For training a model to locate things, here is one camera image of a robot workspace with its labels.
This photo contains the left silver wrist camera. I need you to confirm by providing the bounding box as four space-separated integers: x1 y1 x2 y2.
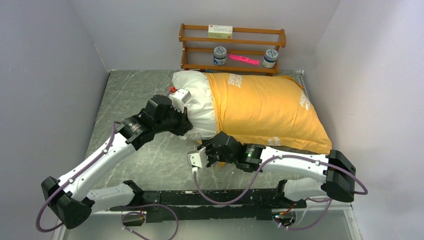
167 86 192 112

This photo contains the right blue white jar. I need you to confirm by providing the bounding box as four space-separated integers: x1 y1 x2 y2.
262 49 279 69

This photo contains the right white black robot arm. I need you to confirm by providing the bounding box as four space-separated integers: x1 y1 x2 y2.
186 132 357 208

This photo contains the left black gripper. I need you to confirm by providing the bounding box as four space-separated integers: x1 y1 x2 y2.
153 103 193 135

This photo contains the left blue white jar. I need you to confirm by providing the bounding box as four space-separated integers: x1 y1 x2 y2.
213 46 227 66

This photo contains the wooden three-tier shelf rack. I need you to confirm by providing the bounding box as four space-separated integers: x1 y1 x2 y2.
178 23 287 76

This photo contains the blue white jar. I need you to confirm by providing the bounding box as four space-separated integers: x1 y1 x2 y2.
262 49 279 69
213 46 227 66

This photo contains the pink plastic strip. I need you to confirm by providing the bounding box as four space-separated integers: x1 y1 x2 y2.
229 54 260 66

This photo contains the white green cardboard box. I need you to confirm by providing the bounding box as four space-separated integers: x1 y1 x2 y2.
207 24 233 39

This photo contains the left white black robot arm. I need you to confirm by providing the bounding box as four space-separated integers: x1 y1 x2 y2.
36 92 193 233

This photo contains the white pillow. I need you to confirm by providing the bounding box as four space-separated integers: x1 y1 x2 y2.
172 70 218 141

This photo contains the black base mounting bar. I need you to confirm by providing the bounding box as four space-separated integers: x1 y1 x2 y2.
110 188 307 223

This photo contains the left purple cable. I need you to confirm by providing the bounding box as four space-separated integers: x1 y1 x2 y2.
35 87 180 240

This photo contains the orange Mickey Mouse pillowcase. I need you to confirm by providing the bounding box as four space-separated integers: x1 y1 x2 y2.
205 73 332 154

